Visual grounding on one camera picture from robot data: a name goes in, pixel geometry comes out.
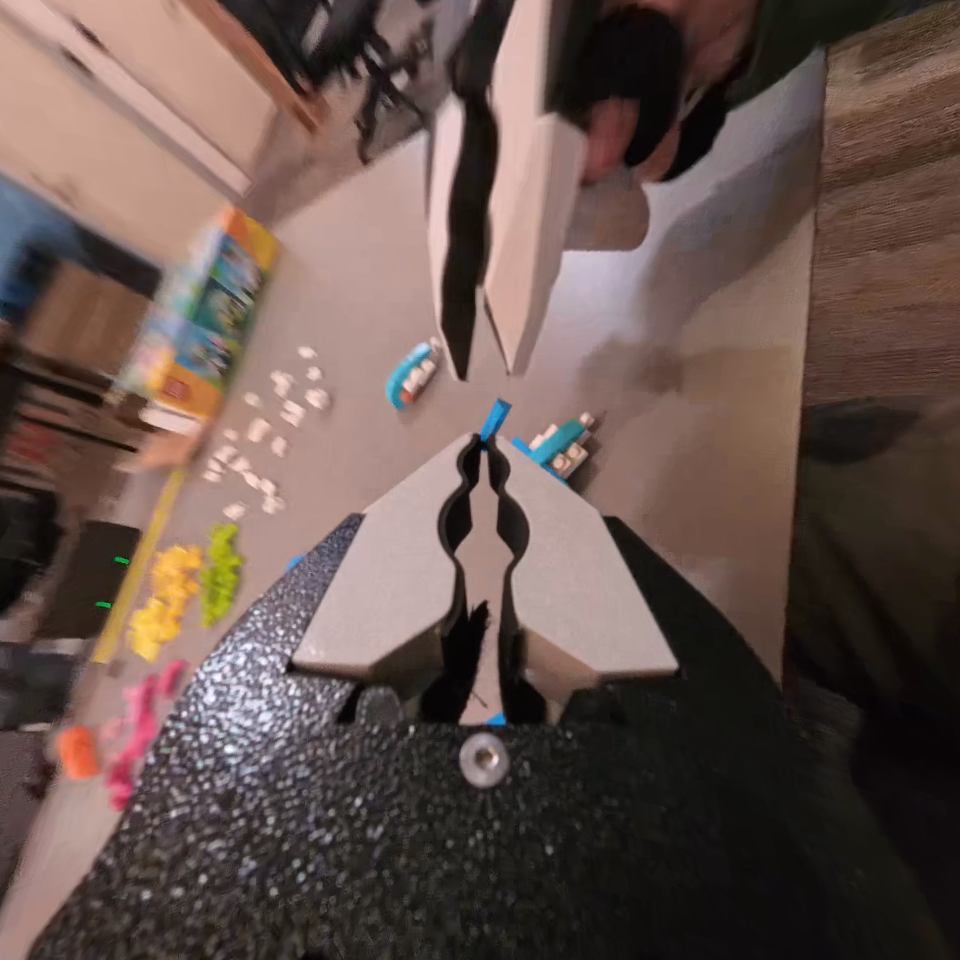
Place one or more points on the pile of lime green lego pieces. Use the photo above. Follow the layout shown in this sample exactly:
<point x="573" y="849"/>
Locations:
<point x="221" y="574"/>

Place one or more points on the white cabinet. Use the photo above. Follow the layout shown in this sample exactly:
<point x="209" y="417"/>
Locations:
<point x="112" y="105"/>

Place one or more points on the brown cardboard box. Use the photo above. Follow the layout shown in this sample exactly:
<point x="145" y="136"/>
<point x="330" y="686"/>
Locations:
<point x="86" y="319"/>

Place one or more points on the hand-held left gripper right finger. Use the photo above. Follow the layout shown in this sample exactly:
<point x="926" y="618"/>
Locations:
<point x="585" y="592"/>

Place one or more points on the black device with green lights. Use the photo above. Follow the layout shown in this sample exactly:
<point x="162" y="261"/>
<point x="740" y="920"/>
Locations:
<point x="86" y="581"/>

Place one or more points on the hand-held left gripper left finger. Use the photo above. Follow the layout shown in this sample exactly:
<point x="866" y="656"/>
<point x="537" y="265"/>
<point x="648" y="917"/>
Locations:
<point x="375" y="585"/>

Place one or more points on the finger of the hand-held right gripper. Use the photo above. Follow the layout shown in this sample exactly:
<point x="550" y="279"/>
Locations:
<point x="532" y="225"/>
<point x="444" y="225"/>

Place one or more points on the blue lego slope piece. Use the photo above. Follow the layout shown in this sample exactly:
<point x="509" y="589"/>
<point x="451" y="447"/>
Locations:
<point x="495" y="424"/>

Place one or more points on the blue arc lego assembly with brown brick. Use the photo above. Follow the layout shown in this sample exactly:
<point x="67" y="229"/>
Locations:
<point x="412" y="375"/>

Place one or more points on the blue arc lego assembly with white bricks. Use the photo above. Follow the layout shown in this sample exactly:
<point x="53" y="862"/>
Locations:
<point x="561" y="446"/>

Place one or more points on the pile of pink lego pieces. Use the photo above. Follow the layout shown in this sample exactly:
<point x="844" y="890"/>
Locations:
<point x="139" y="720"/>

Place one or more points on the group of white lego pieces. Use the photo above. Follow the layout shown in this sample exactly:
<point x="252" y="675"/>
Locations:
<point x="274" y="427"/>

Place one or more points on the black office chair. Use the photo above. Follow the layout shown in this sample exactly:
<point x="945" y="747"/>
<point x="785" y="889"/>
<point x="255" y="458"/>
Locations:
<point x="360" y="60"/>

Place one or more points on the orange lego pieces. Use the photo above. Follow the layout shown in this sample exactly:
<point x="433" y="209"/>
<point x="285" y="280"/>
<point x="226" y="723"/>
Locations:
<point x="77" y="752"/>

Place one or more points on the colourful lego set box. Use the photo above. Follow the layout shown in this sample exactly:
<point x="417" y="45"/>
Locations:
<point x="206" y="315"/>

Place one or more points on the person's right hand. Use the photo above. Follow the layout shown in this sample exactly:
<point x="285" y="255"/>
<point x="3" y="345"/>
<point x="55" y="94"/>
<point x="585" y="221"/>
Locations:
<point x="609" y="146"/>

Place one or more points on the pile of yellow lego pieces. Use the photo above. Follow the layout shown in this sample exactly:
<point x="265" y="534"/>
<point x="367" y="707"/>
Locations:
<point x="169" y="600"/>

